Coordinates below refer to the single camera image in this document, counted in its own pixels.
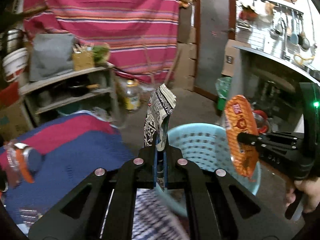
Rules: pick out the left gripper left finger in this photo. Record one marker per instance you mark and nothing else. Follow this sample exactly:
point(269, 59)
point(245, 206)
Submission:
point(157, 166)

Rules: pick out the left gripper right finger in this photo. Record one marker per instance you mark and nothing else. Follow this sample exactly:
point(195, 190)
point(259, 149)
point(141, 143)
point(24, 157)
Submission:
point(165, 164)

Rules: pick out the black white patterned wrapper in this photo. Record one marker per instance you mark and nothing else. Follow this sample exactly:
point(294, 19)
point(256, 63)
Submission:
point(161, 104)

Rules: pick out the long orange snack packet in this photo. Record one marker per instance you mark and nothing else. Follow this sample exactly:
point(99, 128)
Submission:
point(240, 127)

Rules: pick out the white kitchen cabinet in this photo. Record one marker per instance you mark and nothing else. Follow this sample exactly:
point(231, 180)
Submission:
point(271, 85)

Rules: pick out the light blue plastic basket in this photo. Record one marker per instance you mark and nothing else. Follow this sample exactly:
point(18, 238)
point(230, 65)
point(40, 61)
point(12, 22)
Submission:
point(207, 146)

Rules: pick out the yellow oil bottle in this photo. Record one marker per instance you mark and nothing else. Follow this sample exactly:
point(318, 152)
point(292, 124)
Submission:
point(132, 95)

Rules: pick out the green plastic bag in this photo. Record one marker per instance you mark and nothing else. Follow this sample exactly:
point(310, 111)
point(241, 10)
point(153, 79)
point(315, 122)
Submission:
point(222, 86)

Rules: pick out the blue red table cloth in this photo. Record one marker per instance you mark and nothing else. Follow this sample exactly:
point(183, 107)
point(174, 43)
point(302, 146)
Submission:
point(71, 147)

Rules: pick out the black frying pan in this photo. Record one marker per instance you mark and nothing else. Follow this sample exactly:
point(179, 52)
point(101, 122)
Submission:
point(80, 90)

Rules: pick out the green leafy vegetables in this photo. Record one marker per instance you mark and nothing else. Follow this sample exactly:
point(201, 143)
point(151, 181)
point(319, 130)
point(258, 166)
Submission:
point(101, 54)

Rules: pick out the bamboo chopstick holder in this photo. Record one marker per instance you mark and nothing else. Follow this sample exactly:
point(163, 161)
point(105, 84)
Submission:
point(82, 57)

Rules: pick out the grey metal shelf rack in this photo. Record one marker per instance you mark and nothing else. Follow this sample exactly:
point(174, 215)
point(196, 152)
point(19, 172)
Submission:
point(47, 99)

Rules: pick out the red striped hanging cloth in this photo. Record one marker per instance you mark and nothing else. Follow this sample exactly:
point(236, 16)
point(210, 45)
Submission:
point(142, 34)

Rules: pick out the clear jar with orange band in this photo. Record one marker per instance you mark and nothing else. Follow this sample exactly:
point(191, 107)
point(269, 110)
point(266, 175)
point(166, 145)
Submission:
point(24, 162)

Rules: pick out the grey fabric bag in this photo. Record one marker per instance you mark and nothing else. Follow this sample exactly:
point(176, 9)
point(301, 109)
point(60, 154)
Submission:
point(51, 56)

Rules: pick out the white plastic bucket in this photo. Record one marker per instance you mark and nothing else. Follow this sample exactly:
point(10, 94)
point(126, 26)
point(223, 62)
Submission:
point(15, 63)

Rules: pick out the steel pot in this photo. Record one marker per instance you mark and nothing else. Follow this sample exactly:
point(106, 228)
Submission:
point(12, 40)

